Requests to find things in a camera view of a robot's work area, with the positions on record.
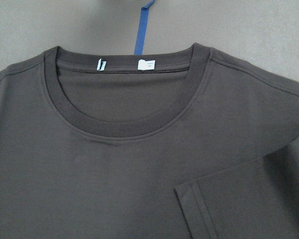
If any blue tape line lengthwise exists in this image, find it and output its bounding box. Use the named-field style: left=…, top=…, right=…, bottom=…
left=134, top=0, right=155, bottom=55

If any white shirt neck label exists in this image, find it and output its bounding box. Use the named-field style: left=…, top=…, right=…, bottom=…
left=138, top=59, right=155, bottom=71

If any brown t-shirt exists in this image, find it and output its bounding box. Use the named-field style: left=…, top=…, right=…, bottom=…
left=0, top=43, right=299, bottom=239

